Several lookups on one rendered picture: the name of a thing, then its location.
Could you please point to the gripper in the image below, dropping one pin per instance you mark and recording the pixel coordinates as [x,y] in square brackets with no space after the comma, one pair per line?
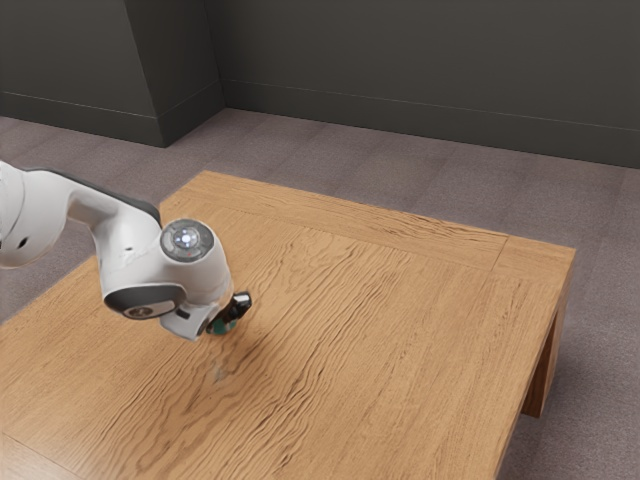
[237,306]

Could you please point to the teal faceted mug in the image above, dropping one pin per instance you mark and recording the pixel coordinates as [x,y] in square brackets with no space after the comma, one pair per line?
[220,327]

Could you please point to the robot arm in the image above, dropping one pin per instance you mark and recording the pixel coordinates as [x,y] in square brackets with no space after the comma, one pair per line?
[135,255]

